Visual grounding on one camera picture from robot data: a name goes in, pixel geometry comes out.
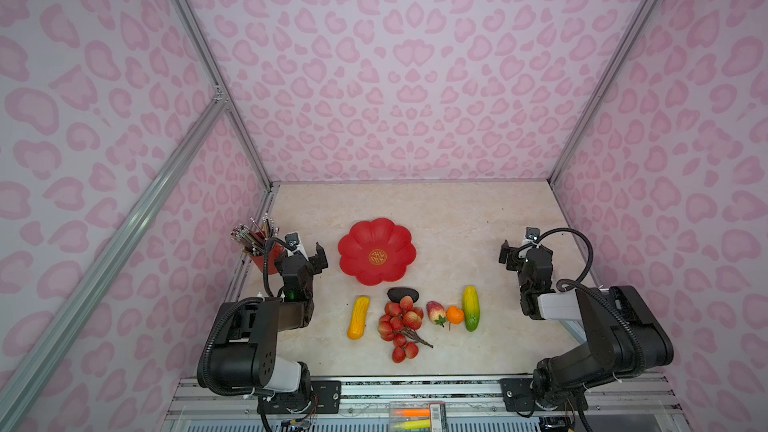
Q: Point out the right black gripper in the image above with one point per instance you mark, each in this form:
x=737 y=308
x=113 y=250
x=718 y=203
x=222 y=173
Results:
x=527 y=258

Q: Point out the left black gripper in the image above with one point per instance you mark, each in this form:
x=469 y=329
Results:
x=303 y=261

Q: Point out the yellow fake banana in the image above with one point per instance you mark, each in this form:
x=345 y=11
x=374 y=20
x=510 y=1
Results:
x=357 y=323

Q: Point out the orange fake tangerine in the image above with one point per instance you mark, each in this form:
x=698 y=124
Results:
x=455 y=315

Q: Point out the dark fake avocado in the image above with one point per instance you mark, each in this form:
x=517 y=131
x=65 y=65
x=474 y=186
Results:
x=396 y=294

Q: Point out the red fake strawberry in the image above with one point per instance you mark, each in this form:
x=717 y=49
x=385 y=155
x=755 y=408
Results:
x=436 y=313

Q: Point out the red fake grape bunch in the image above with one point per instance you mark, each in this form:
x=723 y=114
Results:
x=399 y=326

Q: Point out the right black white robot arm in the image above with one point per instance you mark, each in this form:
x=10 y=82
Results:
x=623 y=338

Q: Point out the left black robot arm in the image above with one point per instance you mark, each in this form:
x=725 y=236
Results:
x=239 y=357

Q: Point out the red flower-shaped fruit bowl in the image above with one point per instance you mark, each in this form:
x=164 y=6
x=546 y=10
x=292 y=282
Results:
x=376 y=251

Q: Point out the red pen cup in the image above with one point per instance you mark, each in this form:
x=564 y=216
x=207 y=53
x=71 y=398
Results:
x=275 y=252

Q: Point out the clear marker box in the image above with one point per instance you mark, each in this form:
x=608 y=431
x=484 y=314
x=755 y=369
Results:
x=419 y=417

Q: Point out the diagonal aluminium strut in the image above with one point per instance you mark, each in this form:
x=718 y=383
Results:
x=38 y=366

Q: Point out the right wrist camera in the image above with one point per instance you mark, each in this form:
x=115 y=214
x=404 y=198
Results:
x=532 y=234

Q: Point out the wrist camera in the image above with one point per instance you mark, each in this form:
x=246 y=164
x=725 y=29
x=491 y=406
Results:
x=294 y=245
x=532 y=234

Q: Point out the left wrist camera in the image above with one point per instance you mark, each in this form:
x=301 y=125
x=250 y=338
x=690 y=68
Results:
x=294 y=245

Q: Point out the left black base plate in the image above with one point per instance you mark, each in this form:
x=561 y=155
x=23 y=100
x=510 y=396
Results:
x=321 y=397

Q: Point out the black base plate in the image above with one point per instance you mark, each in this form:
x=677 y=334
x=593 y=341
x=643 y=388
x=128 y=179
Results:
x=528 y=396
x=321 y=397

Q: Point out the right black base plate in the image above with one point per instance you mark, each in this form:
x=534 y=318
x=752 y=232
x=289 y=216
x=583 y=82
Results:
x=528 y=396

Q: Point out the aluminium front rail frame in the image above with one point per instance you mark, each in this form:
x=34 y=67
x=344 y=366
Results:
x=473 y=403

